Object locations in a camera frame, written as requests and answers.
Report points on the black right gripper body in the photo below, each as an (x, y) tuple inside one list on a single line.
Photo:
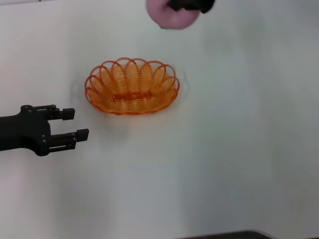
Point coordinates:
[(208, 5)]

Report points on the orange woven plastic basket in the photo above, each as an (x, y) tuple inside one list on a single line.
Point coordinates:
[(132, 92)]

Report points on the pink peach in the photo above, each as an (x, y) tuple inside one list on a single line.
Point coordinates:
[(172, 18)]

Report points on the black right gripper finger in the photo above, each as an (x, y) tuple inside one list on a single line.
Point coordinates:
[(183, 4), (164, 28)]

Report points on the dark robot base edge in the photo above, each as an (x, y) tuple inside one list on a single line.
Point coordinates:
[(224, 235)]

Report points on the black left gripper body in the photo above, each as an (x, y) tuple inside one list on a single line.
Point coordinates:
[(23, 132)]

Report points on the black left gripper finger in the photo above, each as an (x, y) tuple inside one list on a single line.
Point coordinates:
[(67, 139), (57, 113)]

